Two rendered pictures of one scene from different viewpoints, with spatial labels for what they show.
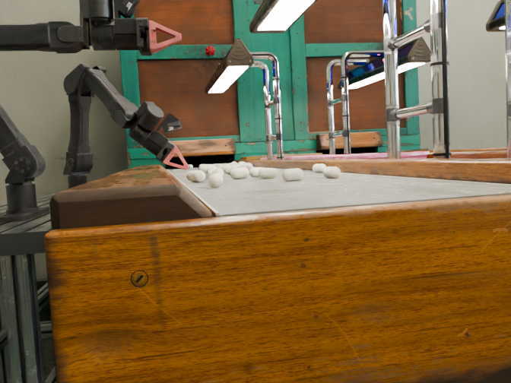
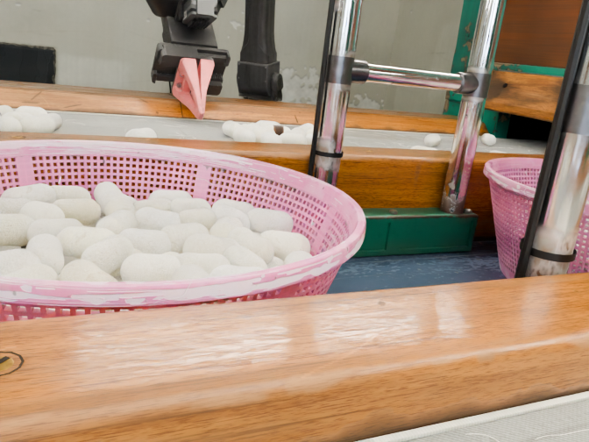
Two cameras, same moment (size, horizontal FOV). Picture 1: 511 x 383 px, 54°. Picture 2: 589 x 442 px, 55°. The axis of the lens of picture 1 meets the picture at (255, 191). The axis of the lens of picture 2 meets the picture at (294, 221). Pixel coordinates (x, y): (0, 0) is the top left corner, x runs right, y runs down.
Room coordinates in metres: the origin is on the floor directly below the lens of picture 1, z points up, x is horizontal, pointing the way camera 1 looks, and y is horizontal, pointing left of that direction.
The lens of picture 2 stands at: (1.54, -0.55, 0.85)
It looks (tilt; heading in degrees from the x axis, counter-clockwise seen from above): 17 degrees down; 75
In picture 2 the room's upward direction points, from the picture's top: 7 degrees clockwise
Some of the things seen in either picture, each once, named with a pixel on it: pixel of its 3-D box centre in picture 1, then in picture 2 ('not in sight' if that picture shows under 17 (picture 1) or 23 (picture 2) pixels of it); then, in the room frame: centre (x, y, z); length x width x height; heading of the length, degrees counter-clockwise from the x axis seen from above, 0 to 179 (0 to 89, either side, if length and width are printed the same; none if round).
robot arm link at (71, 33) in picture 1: (87, 20); not in sight; (1.18, 0.37, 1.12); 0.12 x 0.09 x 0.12; 98
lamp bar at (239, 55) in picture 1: (224, 71); not in sight; (1.73, 0.08, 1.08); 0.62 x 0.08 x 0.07; 11
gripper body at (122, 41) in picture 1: (130, 37); not in sight; (1.19, 0.27, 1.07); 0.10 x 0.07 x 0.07; 7
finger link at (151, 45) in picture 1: (161, 38); not in sight; (1.21, 0.20, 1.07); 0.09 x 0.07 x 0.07; 97
